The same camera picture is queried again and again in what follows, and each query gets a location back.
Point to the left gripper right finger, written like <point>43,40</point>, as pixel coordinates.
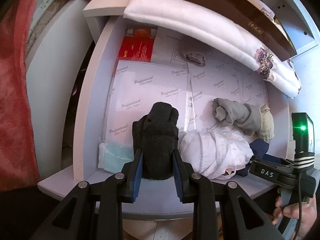
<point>182,172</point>

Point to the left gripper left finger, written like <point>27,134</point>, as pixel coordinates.
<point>133,172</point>

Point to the white garment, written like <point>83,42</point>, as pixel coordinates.
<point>216,154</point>

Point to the cream knitted sock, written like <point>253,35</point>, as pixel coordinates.
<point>267,124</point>

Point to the black sock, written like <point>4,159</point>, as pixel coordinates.
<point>156,134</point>

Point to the grey sock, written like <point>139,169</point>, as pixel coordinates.
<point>244,116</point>

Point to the person right hand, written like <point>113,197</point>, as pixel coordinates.
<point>309,215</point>

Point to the light teal cloth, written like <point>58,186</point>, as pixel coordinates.
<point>113,156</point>

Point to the navy blue sock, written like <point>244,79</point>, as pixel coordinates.
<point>259,149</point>

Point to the white Professional paper sheet left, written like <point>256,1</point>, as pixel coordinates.
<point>135,88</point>

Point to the white professional paper sheet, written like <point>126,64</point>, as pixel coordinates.
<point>221,79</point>
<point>135,88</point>

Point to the white Professional paper sheet right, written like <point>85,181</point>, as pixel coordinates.
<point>221,79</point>

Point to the small mauve grey cloth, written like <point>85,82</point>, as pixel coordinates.
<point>195,58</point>

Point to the red fabric cloth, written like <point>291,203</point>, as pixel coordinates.
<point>18,157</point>

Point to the red paper packet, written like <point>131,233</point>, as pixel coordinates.
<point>137,44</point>

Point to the gold brown box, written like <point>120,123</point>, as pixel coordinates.
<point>245,14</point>

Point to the black camera box green light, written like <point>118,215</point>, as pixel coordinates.
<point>303,132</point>

